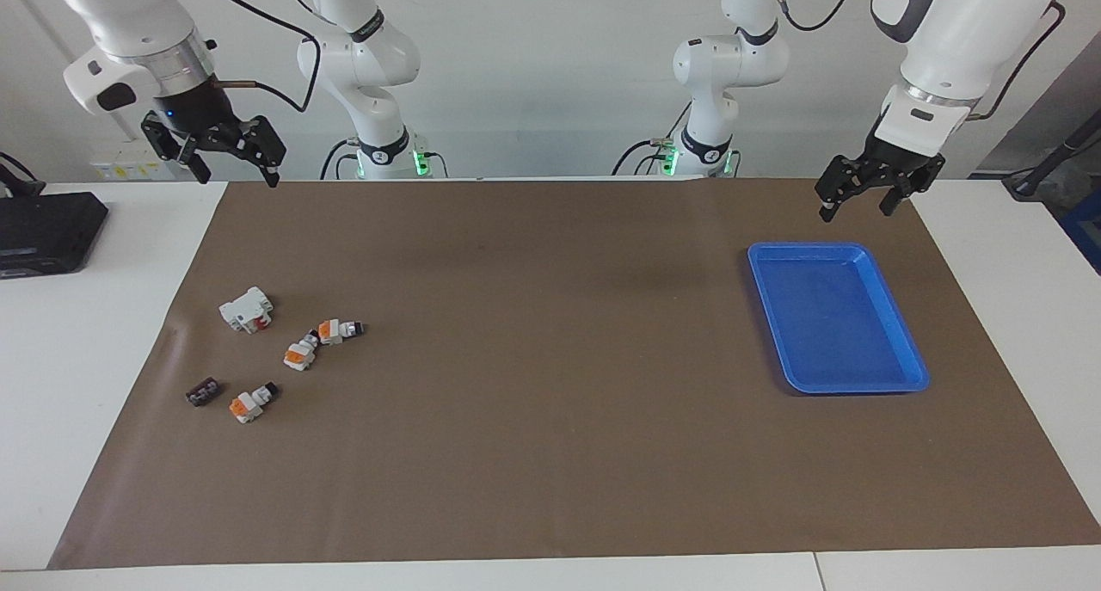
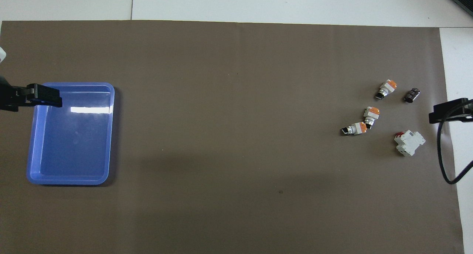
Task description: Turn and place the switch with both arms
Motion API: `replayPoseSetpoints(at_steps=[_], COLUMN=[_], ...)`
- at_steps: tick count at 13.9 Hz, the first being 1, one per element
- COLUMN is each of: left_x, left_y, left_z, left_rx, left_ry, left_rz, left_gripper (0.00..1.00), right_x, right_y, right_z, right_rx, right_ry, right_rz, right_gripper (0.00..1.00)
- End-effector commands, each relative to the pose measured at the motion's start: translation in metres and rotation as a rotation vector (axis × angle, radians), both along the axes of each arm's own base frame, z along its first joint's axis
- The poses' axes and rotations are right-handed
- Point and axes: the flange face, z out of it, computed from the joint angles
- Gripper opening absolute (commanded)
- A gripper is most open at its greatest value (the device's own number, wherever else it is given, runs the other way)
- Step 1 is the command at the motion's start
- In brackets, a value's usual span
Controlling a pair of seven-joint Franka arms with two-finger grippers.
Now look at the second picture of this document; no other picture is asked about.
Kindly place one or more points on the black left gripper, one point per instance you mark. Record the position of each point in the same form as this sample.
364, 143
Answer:
9, 98

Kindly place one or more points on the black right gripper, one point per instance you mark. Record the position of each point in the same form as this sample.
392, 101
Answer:
470, 109

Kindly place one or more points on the orange white selector switch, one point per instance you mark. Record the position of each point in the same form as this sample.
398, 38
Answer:
387, 87
371, 115
355, 128

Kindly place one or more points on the small dark cylindrical component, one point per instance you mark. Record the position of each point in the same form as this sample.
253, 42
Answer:
412, 95

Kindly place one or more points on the white circuit breaker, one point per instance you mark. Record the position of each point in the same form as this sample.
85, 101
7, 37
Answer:
410, 143

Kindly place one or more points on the blue plastic tray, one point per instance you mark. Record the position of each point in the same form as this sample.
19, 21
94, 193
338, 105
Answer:
74, 146

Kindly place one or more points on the brown table mat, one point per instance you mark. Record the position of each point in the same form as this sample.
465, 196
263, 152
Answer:
236, 135

